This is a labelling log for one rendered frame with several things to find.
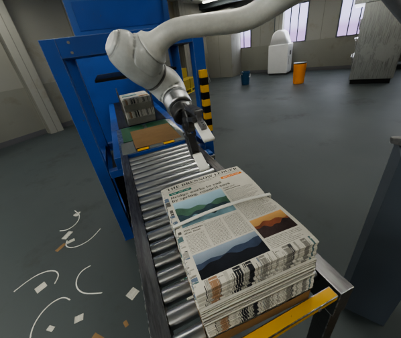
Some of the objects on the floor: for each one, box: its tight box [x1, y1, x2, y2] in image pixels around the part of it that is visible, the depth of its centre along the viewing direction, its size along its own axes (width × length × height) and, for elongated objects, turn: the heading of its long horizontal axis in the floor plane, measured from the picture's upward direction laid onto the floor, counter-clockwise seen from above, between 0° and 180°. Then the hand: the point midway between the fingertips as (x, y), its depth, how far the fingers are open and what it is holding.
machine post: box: [168, 46, 184, 82], centre depth 226 cm, size 9×9×155 cm
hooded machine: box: [268, 30, 293, 76], centre depth 851 cm, size 80×68×158 cm
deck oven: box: [349, 0, 401, 84], centre depth 571 cm, size 154×119×198 cm
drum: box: [293, 62, 307, 84], centre depth 670 cm, size 38×39×60 cm
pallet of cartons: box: [182, 68, 195, 95], centre depth 769 cm, size 139×106×79 cm
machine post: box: [189, 37, 215, 160], centre depth 177 cm, size 9×9×155 cm
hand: (205, 153), depth 59 cm, fingers open, 13 cm apart
